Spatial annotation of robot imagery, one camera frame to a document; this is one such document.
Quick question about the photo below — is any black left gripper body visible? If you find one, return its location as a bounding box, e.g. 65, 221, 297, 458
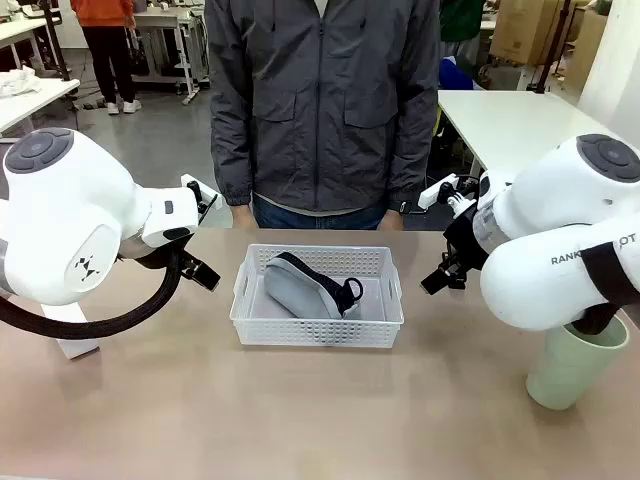
173, 247, 202, 280

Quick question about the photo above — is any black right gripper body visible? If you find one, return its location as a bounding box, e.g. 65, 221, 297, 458
442, 204, 489, 275

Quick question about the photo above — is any black strap with ring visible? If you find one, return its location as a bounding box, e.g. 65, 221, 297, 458
263, 251, 365, 321

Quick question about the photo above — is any pale green plastic cup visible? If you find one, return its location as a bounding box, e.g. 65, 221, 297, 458
525, 312, 630, 412

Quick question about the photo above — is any white perforated plastic basket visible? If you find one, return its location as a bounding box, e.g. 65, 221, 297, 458
229, 243, 405, 350

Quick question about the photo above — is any person's right hand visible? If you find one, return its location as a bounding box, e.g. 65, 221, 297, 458
230, 203, 259, 230

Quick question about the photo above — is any person's left hand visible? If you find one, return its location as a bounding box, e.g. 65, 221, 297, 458
377, 209, 405, 231

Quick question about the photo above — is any blue chair back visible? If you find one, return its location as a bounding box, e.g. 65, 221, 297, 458
438, 57, 476, 91

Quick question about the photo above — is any person in grey jacket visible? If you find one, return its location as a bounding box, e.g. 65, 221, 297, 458
203, 0, 441, 231

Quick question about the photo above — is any large brown cardboard box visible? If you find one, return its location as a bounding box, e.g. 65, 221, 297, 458
488, 0, 576, 66

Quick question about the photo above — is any person in green top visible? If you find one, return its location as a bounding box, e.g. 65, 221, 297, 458
438, 0, 494, 44

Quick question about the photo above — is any white table with cloth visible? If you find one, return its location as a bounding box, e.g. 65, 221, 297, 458
0, 77, 81, 146

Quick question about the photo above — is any tall brown cardboard box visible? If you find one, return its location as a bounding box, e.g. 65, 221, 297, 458
569, 7, 609, 91

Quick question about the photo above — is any person in orange top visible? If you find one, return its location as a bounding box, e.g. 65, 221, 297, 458
69, 0, 143, 115

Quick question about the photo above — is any white background workbench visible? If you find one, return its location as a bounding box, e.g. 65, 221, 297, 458
127, 7, 209, 106

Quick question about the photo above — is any crumpled white cloth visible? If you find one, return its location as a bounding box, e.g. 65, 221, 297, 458
0, 68, 44, 99

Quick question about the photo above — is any black stand pole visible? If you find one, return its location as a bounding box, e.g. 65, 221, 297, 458
42, 0, 71, 82

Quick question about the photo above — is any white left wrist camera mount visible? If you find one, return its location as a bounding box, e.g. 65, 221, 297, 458
179, 173, 224, 229

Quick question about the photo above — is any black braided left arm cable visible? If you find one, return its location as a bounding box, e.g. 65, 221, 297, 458
0, 249, 184, 341

